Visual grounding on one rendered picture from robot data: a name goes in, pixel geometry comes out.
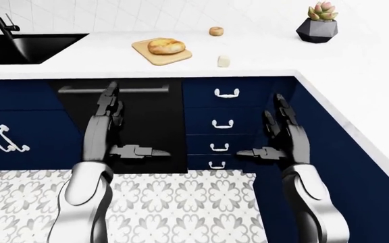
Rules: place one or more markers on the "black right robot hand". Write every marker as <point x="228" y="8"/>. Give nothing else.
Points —
<point x="294" y="136"/>

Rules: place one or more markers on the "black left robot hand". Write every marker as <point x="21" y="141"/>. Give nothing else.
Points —
<point x="98" y="129"/>

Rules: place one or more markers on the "pale cheese wedge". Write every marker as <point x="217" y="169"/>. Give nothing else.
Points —
<point x="224" y="61"/>

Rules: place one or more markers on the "golden bread loaf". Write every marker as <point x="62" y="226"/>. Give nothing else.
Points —
<point x="166" y="45"/>

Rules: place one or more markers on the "black dishwasher front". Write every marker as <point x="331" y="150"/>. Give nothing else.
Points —
<point x="147" y="121"/>

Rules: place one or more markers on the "navy blue side cabinet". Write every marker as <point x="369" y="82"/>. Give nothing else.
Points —
<point x="346" y="162"/>

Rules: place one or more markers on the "navy blue drawer cabinet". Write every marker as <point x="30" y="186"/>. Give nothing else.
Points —
<point x="221" y="126"/>

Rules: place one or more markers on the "navy blue door cabinet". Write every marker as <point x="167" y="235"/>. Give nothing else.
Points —
<point x="22" y="121"/>

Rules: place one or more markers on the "wooden cutting board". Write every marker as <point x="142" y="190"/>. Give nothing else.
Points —
<point x="161" y="51"/>

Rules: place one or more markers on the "black geometric planter pot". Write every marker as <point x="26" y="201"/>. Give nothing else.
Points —
<point x="317" y="30"/>

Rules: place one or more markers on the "black kitchen sink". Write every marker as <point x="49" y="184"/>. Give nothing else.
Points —
<point x="22" y="48"/>

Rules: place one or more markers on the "pink green succulent plant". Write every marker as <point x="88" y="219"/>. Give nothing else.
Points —
<point x="323" y="10"/>

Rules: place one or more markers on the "small brown bagel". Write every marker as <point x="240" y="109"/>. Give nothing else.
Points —
<point x="216" y="31"/>

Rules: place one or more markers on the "black kitchen faucet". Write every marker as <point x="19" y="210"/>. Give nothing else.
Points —
<point x="2" y="19"/>

